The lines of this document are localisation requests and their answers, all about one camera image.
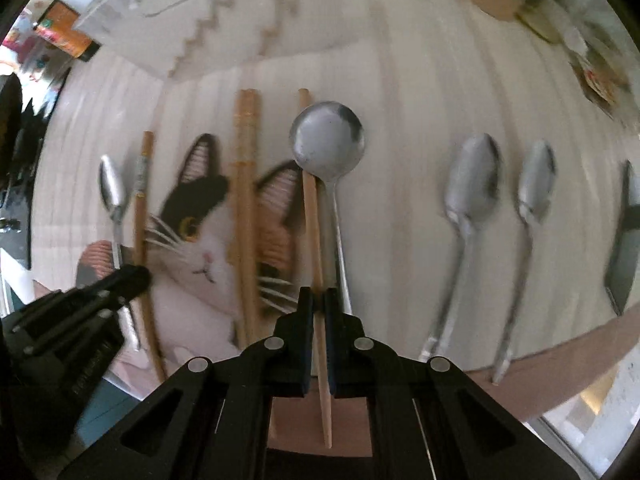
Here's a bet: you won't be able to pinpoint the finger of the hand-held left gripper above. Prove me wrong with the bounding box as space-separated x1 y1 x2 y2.
65 264 152 311
10 294 132 357

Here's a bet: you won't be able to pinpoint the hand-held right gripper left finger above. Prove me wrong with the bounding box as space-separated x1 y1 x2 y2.
57 286 314 480

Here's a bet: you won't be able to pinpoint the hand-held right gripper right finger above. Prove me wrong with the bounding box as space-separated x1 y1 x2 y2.
324 288 584 480

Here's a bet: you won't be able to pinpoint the wooden chopstick with grey band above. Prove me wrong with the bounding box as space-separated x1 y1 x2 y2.
132 131 169 384

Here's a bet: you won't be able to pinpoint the plain wooden chopstick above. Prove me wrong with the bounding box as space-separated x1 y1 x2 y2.
298 88 334 450

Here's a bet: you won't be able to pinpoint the small steel teaspoon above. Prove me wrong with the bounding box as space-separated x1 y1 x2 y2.
98 154 142 352

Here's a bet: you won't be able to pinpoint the cat printed table mat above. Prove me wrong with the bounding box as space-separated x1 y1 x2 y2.
30 0 640 401

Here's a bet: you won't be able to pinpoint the large round steel spoon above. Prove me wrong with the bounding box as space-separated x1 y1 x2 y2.
289 101 367 317

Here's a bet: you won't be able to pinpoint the oval steel spoon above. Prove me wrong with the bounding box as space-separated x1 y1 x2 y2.
419 132 503 364

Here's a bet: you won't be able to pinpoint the slim steel spoon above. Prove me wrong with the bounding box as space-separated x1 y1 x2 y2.
490 138 558 387

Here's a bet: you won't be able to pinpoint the orange box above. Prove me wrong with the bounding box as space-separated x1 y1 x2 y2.
34 0 102 64

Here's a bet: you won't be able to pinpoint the clear plastic utensil tray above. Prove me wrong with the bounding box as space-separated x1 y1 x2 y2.
72 0 416 81

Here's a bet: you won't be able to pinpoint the dark grey flat utensil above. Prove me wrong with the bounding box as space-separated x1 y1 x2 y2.
603 160 640 317

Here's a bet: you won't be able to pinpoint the tan cardboard piece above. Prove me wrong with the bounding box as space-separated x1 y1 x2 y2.
467 0 522 22

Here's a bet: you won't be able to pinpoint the printed snack packet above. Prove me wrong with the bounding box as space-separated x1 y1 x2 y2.
569 45 632 117

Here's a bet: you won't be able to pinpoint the clear plastic packet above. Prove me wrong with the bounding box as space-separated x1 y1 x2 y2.
515 0 587 52

